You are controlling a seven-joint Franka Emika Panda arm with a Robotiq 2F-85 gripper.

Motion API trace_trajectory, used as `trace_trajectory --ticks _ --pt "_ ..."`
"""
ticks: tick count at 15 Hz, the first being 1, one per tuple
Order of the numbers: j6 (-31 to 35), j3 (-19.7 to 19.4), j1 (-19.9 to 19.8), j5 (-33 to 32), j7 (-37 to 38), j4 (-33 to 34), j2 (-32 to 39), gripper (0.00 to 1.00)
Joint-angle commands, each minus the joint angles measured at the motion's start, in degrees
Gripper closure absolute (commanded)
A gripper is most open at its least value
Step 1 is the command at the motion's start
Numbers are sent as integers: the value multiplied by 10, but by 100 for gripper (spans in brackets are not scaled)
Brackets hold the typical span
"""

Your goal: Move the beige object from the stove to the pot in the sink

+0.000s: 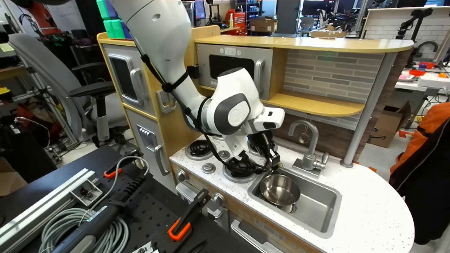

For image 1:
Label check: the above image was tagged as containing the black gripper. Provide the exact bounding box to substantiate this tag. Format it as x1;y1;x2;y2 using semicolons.
252;128;284;172

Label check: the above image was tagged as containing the small steel pot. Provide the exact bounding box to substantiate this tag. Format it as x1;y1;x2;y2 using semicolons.
257;173;301;209

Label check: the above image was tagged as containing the black coil stove burner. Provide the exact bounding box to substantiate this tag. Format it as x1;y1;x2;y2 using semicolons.
185;140;214;161
221;159;259;185

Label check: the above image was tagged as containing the grey toy sink basin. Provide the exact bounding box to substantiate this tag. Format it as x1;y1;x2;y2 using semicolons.
246;168;343;240

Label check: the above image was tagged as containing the silver toy faucet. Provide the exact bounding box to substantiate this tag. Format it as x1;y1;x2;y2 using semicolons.
285;120;329;179

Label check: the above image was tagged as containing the grey toy microwave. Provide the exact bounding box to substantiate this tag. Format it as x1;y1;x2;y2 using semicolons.
195;43;274;100

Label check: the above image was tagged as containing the orange black bar clamp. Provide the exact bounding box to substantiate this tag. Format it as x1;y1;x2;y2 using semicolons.
166;189;212;244
102;166;125;180

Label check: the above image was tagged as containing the wooden toy kitchen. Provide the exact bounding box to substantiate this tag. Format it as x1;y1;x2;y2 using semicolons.
95;26;416;253

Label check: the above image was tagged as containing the silver holder on cabinet side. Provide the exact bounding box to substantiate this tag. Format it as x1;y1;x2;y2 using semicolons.
156;89;178;116

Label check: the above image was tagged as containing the black perforated table board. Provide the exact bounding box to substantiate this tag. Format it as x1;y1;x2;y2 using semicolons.
0;145;250;253

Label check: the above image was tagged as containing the small brown cardboard box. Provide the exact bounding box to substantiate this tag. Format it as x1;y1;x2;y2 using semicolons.
250;16;278;34

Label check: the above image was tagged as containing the red canister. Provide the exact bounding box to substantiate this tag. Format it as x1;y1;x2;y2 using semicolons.
232;10;247;34

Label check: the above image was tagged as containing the person in orange jacket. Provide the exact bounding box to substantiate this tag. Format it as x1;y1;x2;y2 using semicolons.
388;100;450;245

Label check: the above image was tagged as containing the grey cabinet door with window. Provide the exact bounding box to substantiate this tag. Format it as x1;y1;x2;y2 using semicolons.
102;46;153;112

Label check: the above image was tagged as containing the white work table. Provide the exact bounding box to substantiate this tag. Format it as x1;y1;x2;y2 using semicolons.
395;65;450;93

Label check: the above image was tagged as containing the green plastic bin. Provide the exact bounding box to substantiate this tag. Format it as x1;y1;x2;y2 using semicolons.
102;17;131;41
95;0;121;22

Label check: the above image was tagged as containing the grey office chair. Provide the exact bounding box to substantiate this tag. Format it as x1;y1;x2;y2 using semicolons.
8;33;118;147

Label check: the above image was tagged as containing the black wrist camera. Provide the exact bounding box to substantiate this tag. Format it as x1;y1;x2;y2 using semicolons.
226;154;259;179

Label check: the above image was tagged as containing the grey kitchen support post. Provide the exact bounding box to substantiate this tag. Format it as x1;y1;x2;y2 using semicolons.
340;53;399;169

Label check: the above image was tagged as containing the silver cabinet door handle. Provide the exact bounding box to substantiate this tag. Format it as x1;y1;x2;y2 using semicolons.
129;68;147;103
150;144;170;178

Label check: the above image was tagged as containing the black ribbed cable sleeve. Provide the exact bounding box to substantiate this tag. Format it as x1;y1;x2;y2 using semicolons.
50;173;153;253

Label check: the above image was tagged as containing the grey cable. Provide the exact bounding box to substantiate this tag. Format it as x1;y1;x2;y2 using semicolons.
36;154;152;253

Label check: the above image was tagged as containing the aluminium extrusion rail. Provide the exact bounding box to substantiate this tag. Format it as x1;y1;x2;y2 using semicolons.
0;180;102;253
0;168;93;238

